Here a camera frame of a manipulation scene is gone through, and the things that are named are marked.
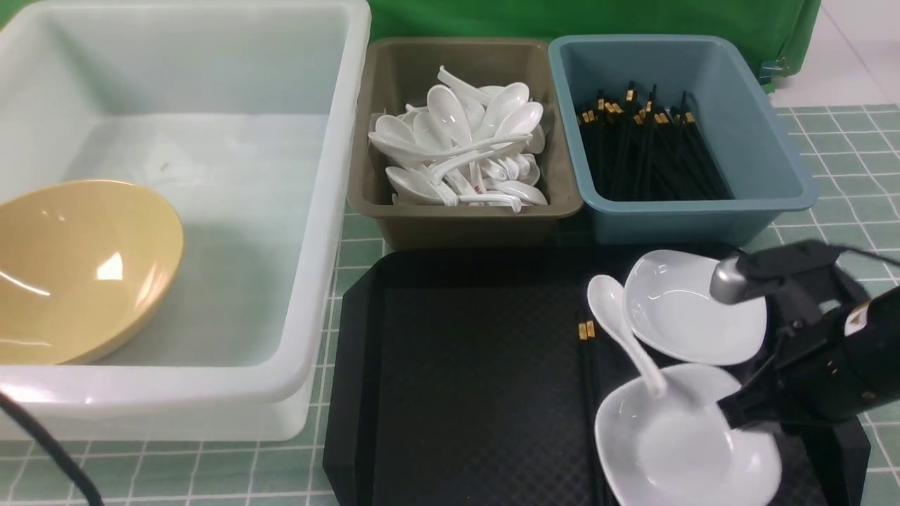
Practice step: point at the pile of white spoons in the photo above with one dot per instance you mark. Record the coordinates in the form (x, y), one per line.
(467, 146)

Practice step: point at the large white plastic tub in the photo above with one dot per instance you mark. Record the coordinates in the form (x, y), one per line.
(241, 114)

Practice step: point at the olive plastic spoon bin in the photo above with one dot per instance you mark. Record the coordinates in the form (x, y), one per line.
(399, 72)

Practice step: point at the black chopstick gold tip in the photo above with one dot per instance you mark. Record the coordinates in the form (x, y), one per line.
(581, 336)
(592, 351)

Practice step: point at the blue plastic chopstick bin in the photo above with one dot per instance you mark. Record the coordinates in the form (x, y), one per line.
(759, 163)

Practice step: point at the yellow noodle bowl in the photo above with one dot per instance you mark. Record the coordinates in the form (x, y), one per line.
(85, 265)

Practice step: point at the white square dish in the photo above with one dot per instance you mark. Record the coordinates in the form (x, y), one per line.
(667, 303)
(679, 449)

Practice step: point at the pile of black chopsticks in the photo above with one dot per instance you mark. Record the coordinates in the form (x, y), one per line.
(639, 150)

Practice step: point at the white ceramic soup spoon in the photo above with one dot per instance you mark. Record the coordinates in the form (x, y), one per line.
(605, 297)

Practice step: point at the green checkered table mat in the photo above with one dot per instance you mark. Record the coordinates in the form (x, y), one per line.
(853, 154)

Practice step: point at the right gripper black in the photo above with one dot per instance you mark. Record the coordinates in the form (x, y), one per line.
(843, 365)

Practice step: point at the black plastic serving tray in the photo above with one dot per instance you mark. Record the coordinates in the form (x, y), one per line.
(457, 382)

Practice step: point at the green cloth backdrop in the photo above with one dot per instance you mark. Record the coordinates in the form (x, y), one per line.
(773, 37)

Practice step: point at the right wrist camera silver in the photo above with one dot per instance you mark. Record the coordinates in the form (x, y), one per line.
(801, 276)

